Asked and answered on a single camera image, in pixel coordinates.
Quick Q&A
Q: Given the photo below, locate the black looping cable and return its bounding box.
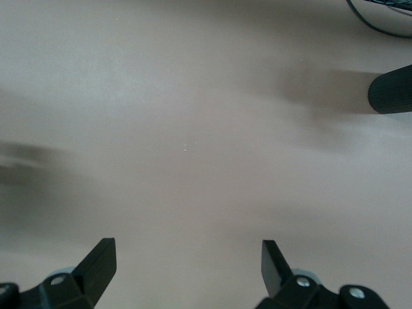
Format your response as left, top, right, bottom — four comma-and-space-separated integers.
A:
346, 0, 412, 39

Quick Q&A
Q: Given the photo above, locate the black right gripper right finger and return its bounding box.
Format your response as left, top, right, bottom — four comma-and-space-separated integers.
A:
256, 239, 390, 309

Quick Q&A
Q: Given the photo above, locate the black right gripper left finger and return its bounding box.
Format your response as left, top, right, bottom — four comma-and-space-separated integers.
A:
0, 237, 117, 309

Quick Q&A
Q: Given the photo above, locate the black ribbed cylinder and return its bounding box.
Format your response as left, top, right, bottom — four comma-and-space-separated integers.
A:
368, 64, 412, 115

